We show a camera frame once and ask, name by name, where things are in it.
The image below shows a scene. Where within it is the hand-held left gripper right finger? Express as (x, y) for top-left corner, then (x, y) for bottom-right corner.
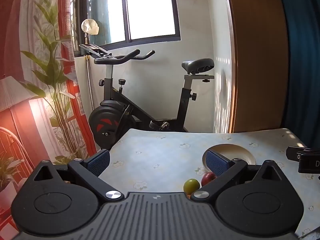
(191, 149), (283, 201)

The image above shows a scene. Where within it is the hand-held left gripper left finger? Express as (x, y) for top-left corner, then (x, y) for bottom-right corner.
(33, 149), (125, 201)

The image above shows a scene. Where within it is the black exercise bike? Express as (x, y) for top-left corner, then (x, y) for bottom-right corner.
(79, 44), (215, 152)

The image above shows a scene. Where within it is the metal hose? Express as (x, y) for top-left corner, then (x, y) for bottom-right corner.
(85, 34), (95, 110)

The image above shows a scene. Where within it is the potted green plant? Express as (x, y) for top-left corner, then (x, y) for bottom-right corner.
(0, 0), (98, 230)

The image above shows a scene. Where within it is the floral tablecloth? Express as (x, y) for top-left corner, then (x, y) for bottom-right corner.
(99, 128), (320, 238)

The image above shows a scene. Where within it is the dark-framed window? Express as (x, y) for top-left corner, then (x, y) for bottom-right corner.
(75, 0), (181, 55)

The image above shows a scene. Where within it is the small green fruit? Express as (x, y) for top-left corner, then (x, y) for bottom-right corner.
(183, 179), (200, 195)

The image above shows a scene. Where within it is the small red apple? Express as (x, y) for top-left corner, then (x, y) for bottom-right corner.
(201, 172), (217, 187)

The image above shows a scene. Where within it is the blue curtain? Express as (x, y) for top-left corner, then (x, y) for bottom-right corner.
(276, 0), (320, 150)

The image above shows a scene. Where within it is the white wrapped fixture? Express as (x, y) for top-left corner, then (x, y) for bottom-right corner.
(81, 19), (100, 36)

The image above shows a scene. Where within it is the wooden door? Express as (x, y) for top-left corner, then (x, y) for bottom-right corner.
(224, 0), (290, 133)

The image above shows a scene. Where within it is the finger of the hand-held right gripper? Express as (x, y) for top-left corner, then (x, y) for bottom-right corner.
(286, 146), (304, 161)

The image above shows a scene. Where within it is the cream round plate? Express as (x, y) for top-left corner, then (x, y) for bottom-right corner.
(202, 144), (256, 172)

